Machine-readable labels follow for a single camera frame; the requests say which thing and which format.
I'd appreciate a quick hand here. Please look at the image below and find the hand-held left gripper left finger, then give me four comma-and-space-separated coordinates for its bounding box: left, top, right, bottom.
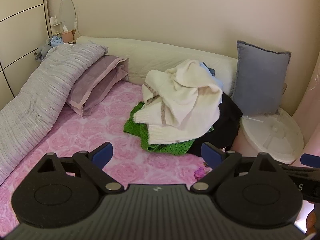
30, 142, 124, 194

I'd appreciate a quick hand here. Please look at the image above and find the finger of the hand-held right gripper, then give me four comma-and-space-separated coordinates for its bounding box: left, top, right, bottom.
277, 153, 320, 174

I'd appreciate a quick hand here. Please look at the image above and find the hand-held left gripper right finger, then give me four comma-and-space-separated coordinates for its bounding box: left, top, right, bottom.
191, 142, 283, 193

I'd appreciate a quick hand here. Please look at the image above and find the green knit sweater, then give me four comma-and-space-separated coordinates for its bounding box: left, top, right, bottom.
123, 102, 214, 155

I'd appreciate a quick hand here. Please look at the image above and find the cream knit sweater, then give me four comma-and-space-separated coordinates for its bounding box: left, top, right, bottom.
133, 59, 223, 145

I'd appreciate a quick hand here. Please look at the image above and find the person's right hand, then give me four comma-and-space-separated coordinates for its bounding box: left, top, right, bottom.
307, 204, 320, 233

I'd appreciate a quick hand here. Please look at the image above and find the pink floral blanket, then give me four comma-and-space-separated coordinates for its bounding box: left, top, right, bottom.
0, 80, 240, 230

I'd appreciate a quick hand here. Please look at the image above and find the black garment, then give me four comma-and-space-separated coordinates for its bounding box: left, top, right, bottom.
187, 92, 243, 157

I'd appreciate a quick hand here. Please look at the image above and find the white round plastic lid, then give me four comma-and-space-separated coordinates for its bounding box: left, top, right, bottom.
239, 107, 304, 165

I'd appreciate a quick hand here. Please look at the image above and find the purple pillow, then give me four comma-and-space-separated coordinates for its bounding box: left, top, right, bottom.
65, 55, 129, 117

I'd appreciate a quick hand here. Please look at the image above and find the light blue garment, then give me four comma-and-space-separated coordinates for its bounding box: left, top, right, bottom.
200, 61, 224, 90

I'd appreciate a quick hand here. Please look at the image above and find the blue-grey cushion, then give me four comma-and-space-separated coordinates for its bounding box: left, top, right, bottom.
230, 40, 292, 117

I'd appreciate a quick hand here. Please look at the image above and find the grey striped quilt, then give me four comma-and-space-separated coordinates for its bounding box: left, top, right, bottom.
0, 42, 108, 185

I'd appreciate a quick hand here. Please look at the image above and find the pink tissue box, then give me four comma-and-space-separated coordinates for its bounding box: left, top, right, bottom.
61, 25, 74, 43

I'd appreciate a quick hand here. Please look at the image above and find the oval mirror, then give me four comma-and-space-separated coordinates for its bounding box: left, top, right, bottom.
59, 0, 79, 38

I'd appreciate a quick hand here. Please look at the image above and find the cream wardrobe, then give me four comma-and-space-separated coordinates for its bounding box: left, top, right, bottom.
0, 0, 54, 110

